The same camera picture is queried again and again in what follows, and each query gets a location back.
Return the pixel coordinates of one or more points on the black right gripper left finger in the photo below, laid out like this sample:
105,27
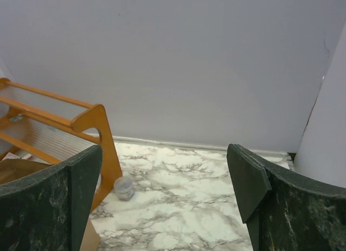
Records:
85,169

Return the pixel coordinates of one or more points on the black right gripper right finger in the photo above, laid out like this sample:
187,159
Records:
284,210

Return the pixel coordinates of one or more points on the brown paper bag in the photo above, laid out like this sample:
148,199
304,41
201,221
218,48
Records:
38,210

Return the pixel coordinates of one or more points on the white red small card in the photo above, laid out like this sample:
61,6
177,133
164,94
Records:
10,156

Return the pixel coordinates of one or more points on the small clear plastic jar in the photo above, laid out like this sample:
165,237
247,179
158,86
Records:
124,188

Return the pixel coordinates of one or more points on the orange wooden shelf rack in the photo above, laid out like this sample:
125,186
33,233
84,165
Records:
53,128

